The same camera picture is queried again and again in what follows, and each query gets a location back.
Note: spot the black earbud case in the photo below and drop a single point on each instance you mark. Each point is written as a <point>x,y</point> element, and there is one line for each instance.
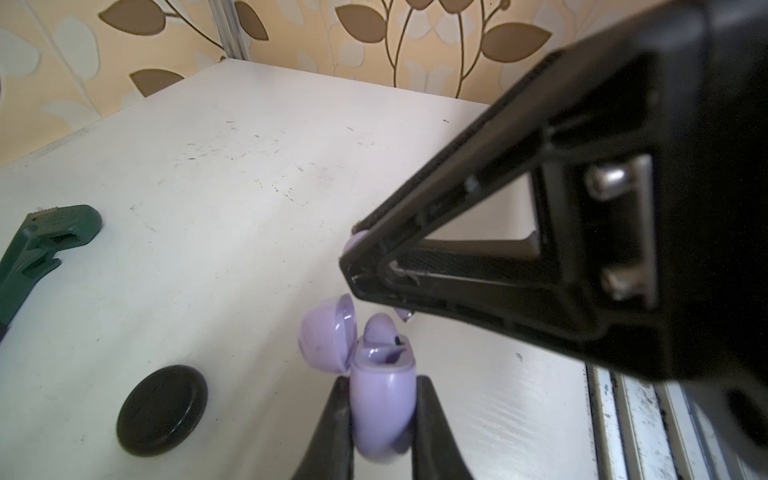
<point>162,411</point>

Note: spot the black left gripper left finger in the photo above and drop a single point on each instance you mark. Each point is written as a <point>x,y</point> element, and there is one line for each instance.
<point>330,453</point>

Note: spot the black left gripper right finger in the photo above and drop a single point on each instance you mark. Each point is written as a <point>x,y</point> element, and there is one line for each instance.
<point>434,451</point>

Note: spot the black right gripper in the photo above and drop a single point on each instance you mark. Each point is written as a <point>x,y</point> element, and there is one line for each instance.
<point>653,188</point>

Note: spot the purple earbud case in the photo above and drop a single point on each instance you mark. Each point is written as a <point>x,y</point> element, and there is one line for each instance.
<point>383,380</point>

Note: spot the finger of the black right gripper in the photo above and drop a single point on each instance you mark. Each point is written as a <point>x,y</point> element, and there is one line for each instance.
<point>478,283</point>
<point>454,158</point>

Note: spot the aluminium frame post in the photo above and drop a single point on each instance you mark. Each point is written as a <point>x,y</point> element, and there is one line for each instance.
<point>229,29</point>

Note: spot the green rivet gun tool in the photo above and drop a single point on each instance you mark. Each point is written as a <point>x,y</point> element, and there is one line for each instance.
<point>32,252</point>

